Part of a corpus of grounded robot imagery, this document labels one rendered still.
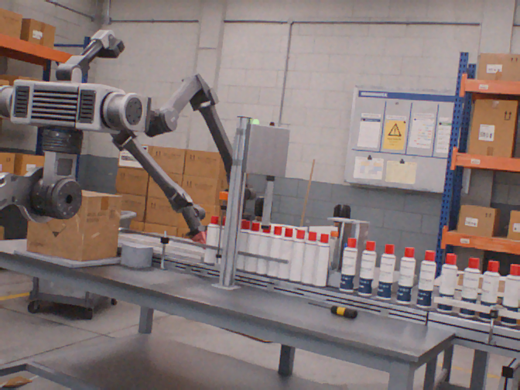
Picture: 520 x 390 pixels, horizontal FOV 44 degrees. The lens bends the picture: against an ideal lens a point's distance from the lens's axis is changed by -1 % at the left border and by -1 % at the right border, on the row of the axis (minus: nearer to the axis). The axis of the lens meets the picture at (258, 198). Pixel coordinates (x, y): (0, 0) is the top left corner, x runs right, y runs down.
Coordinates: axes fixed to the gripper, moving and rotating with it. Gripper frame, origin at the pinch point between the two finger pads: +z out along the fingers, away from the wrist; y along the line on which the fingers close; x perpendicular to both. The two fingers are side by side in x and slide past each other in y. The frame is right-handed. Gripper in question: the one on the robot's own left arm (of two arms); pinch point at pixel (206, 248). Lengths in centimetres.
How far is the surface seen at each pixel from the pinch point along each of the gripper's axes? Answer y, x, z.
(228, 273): -18.3, -15.4, 18.6
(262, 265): -3.7, -22.4, 20.7
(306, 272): -4, -38, 33
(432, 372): 107, -18, 98
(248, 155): -18, -48, -15
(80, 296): 121, 200, -60
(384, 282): -5, -64, 51
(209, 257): -4.0, -1.6, 5.2
